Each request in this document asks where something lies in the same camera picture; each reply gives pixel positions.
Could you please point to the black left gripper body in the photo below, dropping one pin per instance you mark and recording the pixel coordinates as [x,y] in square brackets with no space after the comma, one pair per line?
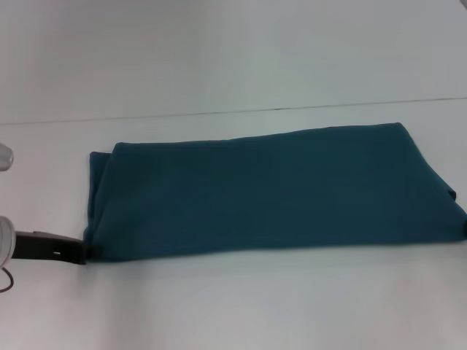
[51,249]

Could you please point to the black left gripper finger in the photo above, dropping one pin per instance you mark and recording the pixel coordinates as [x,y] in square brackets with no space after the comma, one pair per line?
[95,251]

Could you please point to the teal t-shirt with FREE print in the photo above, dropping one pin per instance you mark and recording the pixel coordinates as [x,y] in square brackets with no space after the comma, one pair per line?
[273,189]

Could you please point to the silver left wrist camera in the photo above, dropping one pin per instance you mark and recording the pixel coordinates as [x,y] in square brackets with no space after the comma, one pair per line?
[5,157]

